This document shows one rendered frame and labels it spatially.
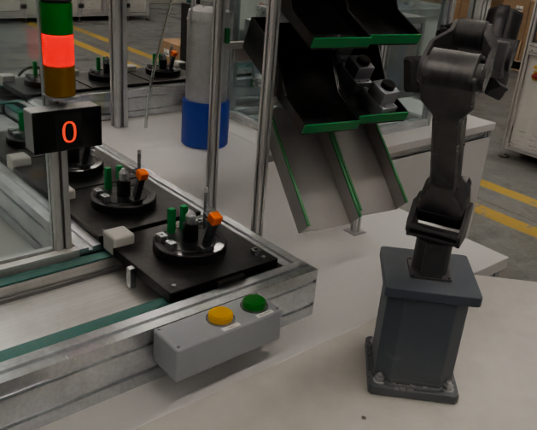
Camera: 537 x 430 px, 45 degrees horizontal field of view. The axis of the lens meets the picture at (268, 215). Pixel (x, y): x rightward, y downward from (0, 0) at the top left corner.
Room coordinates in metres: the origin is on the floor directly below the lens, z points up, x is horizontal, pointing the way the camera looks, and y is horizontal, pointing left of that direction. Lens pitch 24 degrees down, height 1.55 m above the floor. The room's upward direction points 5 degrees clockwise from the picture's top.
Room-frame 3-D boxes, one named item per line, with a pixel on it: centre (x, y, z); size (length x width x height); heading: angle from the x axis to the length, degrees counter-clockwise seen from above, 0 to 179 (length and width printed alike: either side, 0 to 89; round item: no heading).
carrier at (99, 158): (1.49, 0.48, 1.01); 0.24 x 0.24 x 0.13; 42
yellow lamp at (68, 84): (1.08, 0.36, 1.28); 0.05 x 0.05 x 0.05
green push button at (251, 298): (0.95, 0.01, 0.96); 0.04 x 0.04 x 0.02
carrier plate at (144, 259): (1.12, 0.14, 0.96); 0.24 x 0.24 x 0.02; 42
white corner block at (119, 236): (1.12, 0.28, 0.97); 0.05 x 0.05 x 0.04; 42
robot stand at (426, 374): (0.94, -0.26, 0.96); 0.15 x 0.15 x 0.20; 86
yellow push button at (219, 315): (0.90, 0.06, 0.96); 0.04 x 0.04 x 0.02
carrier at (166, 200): (1.31, 0.31, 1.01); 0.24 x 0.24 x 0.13; 42
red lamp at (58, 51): (1.08, 0.36, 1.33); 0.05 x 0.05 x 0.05
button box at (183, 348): (0.90, 0.06, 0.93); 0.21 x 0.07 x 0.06; 132
